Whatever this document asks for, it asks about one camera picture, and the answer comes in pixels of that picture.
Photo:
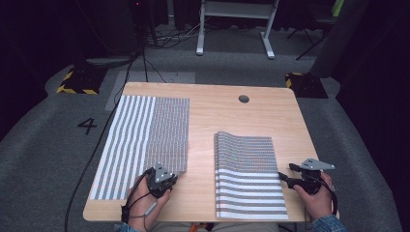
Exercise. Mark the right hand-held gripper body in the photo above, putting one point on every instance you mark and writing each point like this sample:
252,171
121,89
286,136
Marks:
309,182

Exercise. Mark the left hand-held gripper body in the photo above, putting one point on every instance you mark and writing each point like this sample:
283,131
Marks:
159,185

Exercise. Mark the stack of striped placemats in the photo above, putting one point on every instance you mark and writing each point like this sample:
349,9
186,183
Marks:
249,174

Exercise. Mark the grey white woven table mat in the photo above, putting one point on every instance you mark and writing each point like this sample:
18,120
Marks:
138,138

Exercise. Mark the person's right hand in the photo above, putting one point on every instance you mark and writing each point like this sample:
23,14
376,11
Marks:
317,203

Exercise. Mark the person's left hand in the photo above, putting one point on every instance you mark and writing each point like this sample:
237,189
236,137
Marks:
141,204

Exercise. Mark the black yellow striped stand base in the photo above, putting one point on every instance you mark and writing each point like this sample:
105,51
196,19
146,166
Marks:
82,82
306,85

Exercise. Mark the black tripod legs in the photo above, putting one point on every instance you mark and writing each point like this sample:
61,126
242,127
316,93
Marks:
309,35

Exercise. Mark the green object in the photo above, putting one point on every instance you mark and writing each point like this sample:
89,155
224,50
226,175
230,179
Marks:
337,7

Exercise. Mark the dark computer tower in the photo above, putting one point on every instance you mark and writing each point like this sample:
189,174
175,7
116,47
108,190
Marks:
141,19

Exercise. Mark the grey slanted post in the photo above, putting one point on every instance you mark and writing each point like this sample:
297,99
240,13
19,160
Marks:
338,42

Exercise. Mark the white metal desk frame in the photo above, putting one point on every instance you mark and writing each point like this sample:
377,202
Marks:
237,9

